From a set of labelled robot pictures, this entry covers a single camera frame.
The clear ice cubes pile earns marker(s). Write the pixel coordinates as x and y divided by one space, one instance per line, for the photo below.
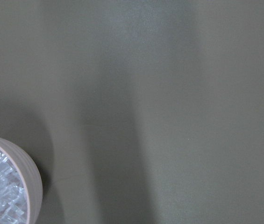
13 202

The pink bowl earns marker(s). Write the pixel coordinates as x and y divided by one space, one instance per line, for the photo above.
29 175

